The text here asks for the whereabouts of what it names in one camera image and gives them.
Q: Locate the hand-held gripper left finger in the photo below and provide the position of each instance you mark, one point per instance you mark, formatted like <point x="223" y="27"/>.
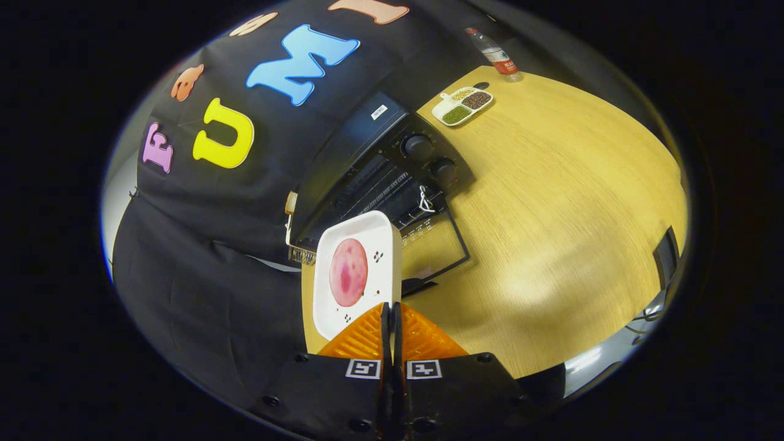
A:
<point x="343" y="392"/>

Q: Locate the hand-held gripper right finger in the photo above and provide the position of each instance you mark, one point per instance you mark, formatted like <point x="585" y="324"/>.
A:
<point x="453" y="392"/>

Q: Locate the pink round food slice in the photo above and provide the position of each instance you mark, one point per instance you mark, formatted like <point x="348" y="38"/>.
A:
<point x="348" y="272"/>

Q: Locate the white square plate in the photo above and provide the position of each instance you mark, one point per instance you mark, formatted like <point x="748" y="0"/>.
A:
<point x="383" y="236"/>

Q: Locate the black toaster oven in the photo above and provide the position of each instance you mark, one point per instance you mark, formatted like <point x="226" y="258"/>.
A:
<point x="380" y="125"/>

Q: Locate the white pop-up toaster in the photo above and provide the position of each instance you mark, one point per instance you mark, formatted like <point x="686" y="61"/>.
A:
<point x="288" y="229"/>

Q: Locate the brown toast slice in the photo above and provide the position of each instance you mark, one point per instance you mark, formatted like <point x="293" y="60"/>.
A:
<point x="291" y="202"/>

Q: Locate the white divided bean dish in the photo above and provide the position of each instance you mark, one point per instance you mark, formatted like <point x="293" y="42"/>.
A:
<point x="462" y="105"/>

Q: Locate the small black table grommet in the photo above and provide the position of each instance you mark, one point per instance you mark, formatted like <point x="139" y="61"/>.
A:
<point x="481" y="85"/>

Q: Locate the clear plastic water bottle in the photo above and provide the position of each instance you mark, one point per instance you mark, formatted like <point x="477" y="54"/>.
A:
<point x="497" y="58"/>

